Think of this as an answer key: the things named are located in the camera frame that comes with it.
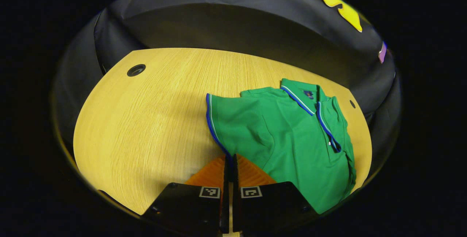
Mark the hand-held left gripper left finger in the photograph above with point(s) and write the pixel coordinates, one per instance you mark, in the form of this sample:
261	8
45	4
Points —
225	200

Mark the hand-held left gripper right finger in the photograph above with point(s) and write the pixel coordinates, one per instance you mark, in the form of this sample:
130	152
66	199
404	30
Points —
236	207

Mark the green T-shirt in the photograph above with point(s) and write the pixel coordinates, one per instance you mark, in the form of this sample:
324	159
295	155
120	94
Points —
292	145

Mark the black backdrop cloth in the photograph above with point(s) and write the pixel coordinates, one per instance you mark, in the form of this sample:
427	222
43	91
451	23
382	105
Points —
219	21

